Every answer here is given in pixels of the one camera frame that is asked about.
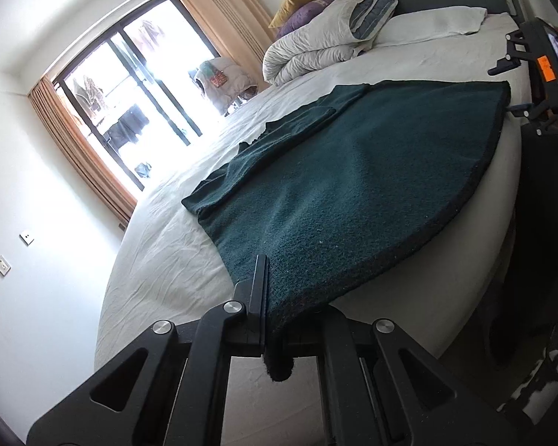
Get white pillow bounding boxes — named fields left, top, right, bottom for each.
left=374, top=6, right=488, bottom=49

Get folded white grey duvet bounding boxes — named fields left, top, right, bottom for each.
left=263, top=0, right=398, bottom=87

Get yellow pillow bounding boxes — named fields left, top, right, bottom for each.
left=269, top=0, right=330, bottom=29

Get dark green sweater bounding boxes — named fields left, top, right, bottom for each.
left=181, top=80, right=512, bottom=382

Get bed with white sheet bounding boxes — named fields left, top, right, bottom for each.
left=93, top=9, right=526, bottom=372

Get beige curtain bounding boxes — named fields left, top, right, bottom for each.
left=167, top=0, right=280, bottom=48
left=28, top=78, right=138, bottom=224

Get hanging dark clothes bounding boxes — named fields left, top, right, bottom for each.
left=105, top=107, right=150, bottom=152

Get sliding glass door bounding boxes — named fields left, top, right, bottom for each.
left=51, top=0, right=243, bottom=191

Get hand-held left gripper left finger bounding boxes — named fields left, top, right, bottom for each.
left=25, top=255, right=271, bottom=446

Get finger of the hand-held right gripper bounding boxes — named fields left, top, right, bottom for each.
left=506, top=101, right=558, bottom=136
left=487, top=28, right=533, bottom=76

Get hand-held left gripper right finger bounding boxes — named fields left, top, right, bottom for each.
left=283, top=307, right=499, bottom=446

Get purple pillow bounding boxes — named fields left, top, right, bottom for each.
left=276, top=0, right=338, bottom=39

